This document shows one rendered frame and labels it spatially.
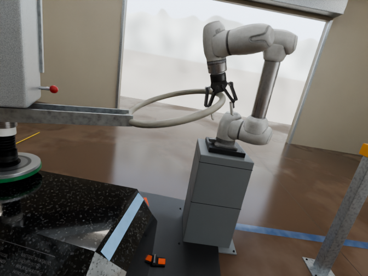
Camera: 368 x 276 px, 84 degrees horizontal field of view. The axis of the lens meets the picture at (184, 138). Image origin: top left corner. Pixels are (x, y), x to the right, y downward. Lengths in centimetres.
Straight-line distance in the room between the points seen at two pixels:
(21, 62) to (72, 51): 535
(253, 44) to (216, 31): 17
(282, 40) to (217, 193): 110
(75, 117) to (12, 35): 30
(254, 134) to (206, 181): 49
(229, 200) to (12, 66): 146
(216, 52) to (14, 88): 74
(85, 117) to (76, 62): 526
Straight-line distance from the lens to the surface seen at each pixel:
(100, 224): 75
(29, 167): 100
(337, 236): 202
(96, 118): 89
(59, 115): 89
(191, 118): 78
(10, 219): 83
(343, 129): 712
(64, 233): 74
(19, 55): 83
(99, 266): 70
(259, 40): 90
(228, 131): 156
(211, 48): 96
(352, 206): 192
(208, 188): 159
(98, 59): 589
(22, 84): 84
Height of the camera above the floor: 131
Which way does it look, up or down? 17 degrees down
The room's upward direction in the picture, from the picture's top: 10 degrees clockwise
